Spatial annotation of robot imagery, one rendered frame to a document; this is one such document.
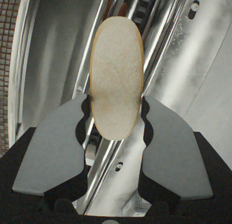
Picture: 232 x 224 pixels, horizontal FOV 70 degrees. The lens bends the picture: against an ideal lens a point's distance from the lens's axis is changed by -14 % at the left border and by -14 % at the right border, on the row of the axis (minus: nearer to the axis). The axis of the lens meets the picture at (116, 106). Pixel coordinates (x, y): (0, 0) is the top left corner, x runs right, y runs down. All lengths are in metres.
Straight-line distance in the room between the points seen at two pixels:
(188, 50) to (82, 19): 0.12
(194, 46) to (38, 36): 0.18
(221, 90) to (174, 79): 0.10
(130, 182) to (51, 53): 0.22
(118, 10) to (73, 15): 0.06
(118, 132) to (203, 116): 0.17
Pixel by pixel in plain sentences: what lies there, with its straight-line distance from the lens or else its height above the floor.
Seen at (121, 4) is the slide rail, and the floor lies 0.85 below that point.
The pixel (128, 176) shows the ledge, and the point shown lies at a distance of 0.29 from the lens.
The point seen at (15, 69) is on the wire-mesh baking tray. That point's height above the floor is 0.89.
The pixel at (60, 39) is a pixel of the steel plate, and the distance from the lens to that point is 0.24.
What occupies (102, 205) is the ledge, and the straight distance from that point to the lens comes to 0.37.
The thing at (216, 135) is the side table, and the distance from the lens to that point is 0.33.
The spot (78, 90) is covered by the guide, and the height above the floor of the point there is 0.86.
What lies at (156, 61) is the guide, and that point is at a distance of 0.20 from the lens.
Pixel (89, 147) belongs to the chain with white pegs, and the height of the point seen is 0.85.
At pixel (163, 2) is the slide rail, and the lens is 0.20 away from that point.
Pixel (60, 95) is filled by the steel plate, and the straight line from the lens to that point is 0.27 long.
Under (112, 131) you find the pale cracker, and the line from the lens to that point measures 0.15.
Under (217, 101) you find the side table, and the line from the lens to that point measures 0.29.
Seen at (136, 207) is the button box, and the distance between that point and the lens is 0.33.
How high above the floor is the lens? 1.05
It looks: 60 degrees down
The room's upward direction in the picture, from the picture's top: 178 degrees counter-clockwise
